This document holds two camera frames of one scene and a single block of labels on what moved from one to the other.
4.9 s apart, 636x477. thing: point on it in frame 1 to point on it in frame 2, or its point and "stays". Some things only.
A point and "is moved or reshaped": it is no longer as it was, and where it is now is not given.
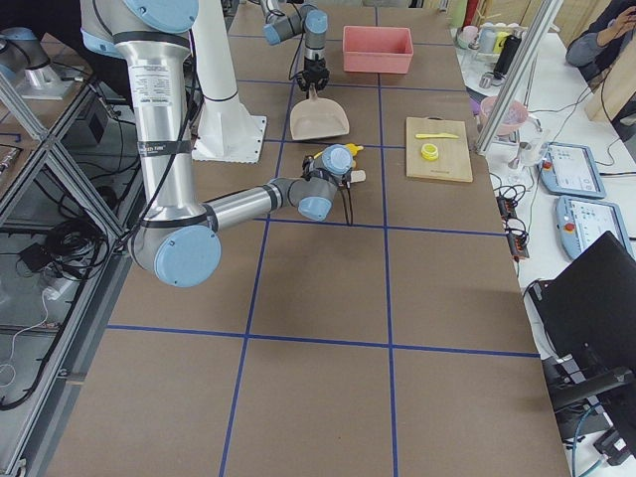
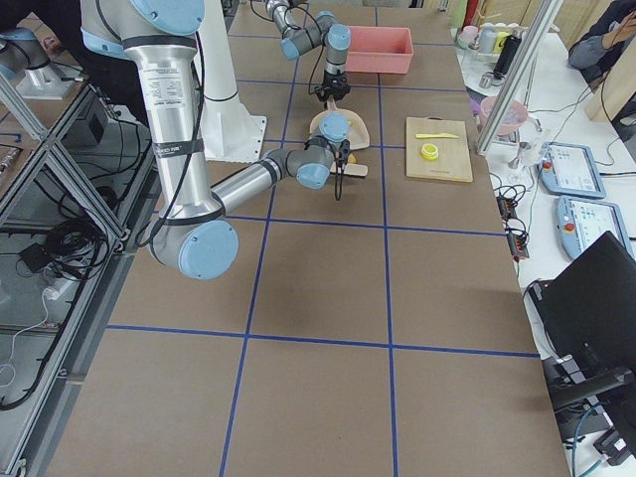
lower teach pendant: [582, 222] stays
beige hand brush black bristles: [357, 175] is moved or reshaped
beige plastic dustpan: [316, 117] to [359, 135]
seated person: [596, 50] stays
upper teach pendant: [569, 170] stays
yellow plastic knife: [436, 135] stays
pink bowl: [514, 114] stays
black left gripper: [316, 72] to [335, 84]
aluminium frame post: [518, 74] stays
